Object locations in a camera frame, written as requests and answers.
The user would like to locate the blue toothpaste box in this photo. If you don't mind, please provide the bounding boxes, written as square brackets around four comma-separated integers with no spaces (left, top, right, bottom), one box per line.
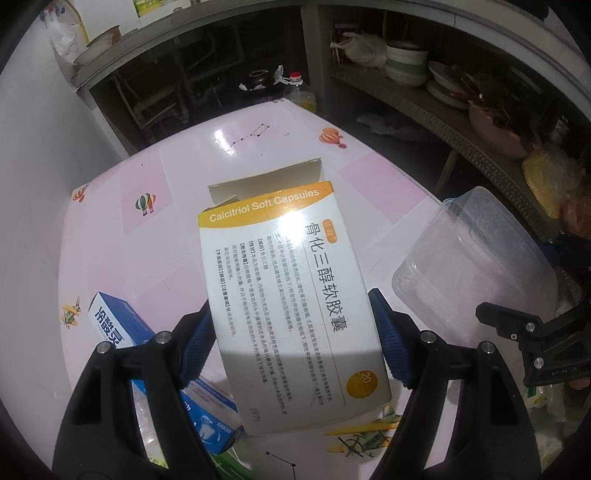
[88,292,243,455]

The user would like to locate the white orange medicine box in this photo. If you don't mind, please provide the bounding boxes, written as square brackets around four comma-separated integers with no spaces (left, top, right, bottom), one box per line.
[197,159,392,436]

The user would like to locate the clear plastic container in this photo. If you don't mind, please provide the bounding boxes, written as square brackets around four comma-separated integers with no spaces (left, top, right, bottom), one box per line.
[393,187,557,327]

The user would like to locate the green plastic drink bottle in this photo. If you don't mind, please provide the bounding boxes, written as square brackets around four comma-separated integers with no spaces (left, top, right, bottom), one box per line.
[211,452,254,480]

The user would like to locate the red contents plastic bag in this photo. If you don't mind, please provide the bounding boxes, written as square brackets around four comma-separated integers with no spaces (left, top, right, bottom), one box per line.
[561,190,591,239]

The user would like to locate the yellow plastic bag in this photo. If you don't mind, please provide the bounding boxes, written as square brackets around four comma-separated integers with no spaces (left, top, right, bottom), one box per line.
[522,143,585,220]

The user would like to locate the pink basin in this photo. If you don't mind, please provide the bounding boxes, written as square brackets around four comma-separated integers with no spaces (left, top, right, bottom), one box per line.
[469,102,528,160]

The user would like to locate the yellow cooking oil bottle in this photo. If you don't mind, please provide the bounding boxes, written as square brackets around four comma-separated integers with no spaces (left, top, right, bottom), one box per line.
[284,72,317,113]

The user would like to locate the black clay pot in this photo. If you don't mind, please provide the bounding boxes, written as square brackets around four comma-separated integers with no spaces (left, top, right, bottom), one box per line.
[238,69,274,92]

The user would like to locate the stacked white green bowls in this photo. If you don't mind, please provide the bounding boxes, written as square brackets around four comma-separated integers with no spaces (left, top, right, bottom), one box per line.
[385,41,428,88]

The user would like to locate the white plastic bag on shelf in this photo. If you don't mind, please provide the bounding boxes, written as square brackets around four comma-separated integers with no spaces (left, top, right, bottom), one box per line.
[330,32,388,69]

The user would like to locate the bowls on counter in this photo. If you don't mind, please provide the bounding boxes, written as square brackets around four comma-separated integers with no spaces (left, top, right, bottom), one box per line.
[74,25,121,68]

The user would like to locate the white hanging plastic bag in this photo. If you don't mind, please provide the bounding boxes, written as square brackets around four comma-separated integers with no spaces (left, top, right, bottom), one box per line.
[45,6,79,63]

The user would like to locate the yellow detergent bottle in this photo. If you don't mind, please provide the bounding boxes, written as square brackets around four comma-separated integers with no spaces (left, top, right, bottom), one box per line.
[133,0,162,18]

